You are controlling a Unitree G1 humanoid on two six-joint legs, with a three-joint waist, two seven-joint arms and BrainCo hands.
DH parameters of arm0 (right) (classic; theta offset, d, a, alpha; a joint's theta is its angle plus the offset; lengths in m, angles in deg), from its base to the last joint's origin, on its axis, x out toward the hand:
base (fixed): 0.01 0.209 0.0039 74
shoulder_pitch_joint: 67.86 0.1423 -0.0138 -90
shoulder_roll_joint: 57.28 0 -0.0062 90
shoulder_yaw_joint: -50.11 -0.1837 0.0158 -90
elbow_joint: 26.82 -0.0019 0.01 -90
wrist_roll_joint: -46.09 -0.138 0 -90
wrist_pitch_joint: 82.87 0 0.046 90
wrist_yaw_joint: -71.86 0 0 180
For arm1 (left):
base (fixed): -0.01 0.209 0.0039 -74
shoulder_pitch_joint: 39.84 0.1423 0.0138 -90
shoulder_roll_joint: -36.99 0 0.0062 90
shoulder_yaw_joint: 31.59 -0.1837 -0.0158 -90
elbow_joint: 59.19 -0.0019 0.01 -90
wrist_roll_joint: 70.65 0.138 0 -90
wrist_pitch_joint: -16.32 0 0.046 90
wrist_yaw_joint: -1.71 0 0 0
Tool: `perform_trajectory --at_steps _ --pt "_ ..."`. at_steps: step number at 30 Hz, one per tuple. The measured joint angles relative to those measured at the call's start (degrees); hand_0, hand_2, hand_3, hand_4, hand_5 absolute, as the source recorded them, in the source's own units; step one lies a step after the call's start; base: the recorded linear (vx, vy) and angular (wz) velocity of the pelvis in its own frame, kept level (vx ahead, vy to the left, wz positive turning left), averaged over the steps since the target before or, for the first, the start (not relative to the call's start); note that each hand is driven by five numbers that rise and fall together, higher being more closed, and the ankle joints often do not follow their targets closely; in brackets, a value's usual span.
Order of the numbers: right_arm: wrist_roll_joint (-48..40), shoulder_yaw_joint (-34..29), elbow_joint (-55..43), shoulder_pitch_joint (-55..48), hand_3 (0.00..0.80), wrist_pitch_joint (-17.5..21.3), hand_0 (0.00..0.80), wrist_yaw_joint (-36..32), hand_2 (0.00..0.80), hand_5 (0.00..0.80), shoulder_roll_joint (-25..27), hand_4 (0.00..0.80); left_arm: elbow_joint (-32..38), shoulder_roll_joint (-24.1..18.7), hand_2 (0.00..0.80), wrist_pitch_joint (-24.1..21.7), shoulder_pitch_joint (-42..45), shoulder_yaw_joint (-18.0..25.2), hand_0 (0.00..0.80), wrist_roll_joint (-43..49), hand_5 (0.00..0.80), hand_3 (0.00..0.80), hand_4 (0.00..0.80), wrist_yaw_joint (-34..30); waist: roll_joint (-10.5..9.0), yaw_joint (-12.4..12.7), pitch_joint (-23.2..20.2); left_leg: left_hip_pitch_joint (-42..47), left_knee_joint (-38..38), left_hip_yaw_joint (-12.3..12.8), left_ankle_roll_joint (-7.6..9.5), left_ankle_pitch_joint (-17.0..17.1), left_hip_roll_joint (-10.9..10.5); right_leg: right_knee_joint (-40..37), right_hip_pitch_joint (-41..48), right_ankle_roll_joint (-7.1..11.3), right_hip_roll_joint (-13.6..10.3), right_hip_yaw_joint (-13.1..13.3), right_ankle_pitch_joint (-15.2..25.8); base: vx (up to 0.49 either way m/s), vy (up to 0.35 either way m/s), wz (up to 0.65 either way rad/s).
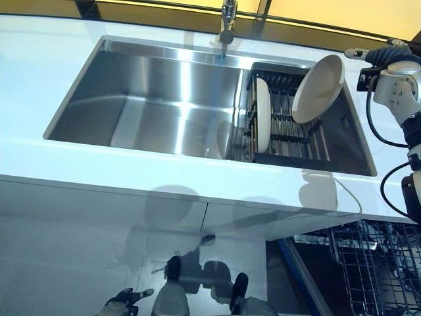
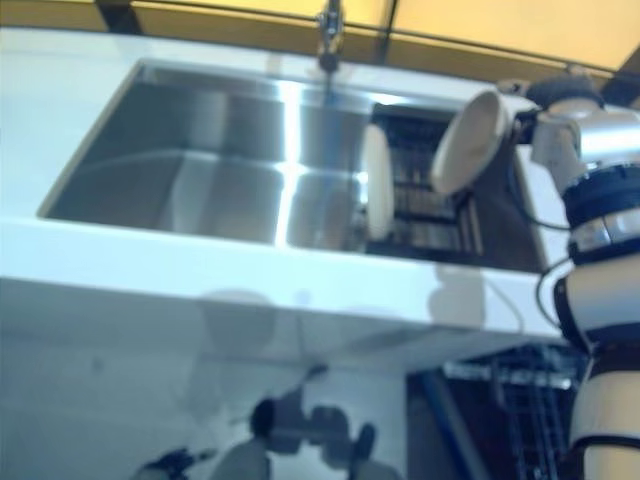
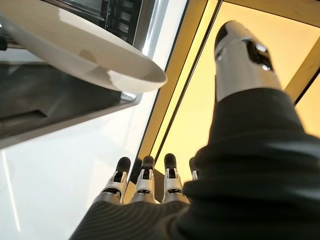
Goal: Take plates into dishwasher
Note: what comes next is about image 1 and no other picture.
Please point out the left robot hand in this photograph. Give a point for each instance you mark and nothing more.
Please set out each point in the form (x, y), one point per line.
(123, 298)

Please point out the shallow cream ceramic plate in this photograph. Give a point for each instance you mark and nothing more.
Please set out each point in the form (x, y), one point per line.
(263, 115)

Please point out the deep cream ceramic plate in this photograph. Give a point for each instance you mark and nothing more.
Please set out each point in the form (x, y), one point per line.
(317, 89)

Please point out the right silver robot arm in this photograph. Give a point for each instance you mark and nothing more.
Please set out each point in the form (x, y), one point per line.
(398, 92)

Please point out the wide white cabinet door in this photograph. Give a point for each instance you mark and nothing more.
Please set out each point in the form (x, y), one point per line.
(82, 224)

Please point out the right robot leg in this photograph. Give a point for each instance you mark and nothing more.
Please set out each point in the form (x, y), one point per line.
(240, 289)

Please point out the narrow white cabinet door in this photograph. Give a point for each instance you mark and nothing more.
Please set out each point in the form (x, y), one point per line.
(269, 220)

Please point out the stainless steel sink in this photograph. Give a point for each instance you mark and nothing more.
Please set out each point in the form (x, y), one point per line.
(148, 98)

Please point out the black sink dish rack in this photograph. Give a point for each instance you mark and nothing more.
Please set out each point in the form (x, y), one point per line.
(296, 138)

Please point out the chrome kitchen faucet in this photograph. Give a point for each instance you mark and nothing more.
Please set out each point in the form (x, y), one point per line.
(227, 16)

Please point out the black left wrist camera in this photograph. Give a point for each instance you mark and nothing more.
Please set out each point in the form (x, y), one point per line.
(132, 311)

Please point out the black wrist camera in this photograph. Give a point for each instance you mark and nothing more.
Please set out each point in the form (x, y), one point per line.
(132, 311)
(366, 79)

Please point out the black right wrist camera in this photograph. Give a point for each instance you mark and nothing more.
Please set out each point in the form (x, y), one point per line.
(366, 79)

